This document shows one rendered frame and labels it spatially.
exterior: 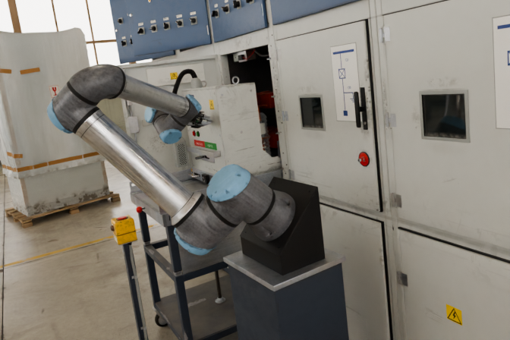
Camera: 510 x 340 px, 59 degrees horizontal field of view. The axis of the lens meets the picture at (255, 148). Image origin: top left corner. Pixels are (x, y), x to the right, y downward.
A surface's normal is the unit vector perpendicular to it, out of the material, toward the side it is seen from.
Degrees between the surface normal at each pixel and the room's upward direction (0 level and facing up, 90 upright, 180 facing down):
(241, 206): 111
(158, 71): 90
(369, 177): 90
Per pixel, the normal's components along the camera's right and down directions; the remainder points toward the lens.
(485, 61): -0.87, 0.18
